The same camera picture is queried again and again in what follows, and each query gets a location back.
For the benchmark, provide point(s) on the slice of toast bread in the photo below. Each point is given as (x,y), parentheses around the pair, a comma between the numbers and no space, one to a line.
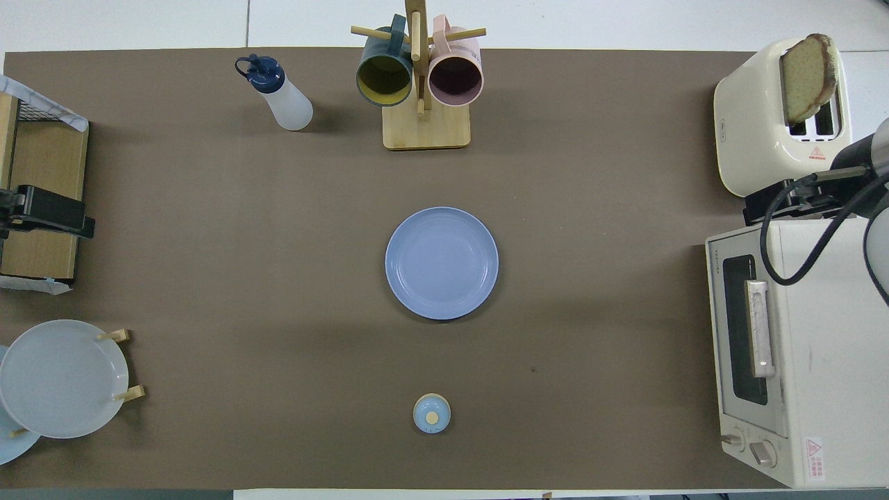
(806,76)

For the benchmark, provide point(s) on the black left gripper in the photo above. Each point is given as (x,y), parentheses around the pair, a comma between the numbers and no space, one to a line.
(48,205)

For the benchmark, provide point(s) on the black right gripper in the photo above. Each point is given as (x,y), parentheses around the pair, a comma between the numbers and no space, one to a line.
(806,201)

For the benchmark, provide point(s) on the brown table mat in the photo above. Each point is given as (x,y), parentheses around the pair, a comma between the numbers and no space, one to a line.
(278,278)

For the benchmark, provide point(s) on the wooden plate rack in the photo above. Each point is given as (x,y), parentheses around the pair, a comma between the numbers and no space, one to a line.
(135,393)

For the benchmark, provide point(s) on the pink mug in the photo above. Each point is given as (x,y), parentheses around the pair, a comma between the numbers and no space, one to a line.
(455,80)

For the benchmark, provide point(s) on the wooden mug tree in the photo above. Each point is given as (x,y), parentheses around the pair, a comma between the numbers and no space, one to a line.
(425,128)

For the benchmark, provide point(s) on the translucent squeeze bottle blue cap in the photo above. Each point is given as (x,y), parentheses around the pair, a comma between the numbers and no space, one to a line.
(288,104)

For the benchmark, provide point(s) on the pale blue plate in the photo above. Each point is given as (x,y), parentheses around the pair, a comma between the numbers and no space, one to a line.
(14,448)

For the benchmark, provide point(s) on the periwinkle blue plate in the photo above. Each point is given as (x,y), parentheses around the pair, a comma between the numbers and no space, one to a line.
(442,264)

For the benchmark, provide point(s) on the teal mug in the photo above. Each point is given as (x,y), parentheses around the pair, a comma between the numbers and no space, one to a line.
(384,76)

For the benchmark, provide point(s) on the white marbled paper sheet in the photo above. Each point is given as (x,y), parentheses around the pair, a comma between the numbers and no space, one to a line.
(42,104)
(28,285)

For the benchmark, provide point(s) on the grey plate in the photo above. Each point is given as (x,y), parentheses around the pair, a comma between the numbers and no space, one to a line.
(62,378)

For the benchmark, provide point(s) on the white toaster oven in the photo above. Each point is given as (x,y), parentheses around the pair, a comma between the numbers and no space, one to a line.
(826,361)

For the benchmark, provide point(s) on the cream toaster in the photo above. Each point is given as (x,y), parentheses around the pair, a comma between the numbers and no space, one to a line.
(753,125)

